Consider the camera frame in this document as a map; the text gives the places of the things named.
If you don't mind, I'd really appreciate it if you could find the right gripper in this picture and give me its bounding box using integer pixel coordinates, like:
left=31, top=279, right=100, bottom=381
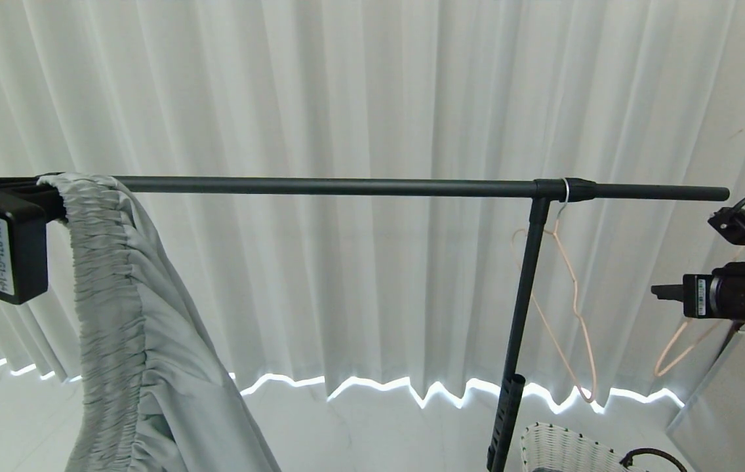
left=651, top=262, right=745, bottom=324

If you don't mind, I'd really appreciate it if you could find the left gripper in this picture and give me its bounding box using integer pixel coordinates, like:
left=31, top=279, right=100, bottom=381
left=0, top=176, right=50, bottom=306

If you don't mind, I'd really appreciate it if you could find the pale grey garment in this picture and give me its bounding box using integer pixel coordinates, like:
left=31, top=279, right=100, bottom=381
left=38, top=172, right=283, bottom=472

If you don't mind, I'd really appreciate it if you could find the pink clothes hanger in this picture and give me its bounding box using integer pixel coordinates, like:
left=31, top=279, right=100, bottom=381
left=511, top=195, right=600, bottom=404
left=653, top=168, right=745, bottom=380

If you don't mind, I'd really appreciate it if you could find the white laundry basket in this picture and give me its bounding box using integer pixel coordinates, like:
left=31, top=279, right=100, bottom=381
left=520, top=422, right=689, bottom=472

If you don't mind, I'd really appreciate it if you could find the black clothes rack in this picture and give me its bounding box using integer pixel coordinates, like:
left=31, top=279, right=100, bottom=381
left=112, top=174, right=731, bottom=472

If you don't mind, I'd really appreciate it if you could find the white curtain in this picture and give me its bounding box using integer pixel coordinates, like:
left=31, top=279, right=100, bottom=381
left=0, top=0, right=745, bottom=414

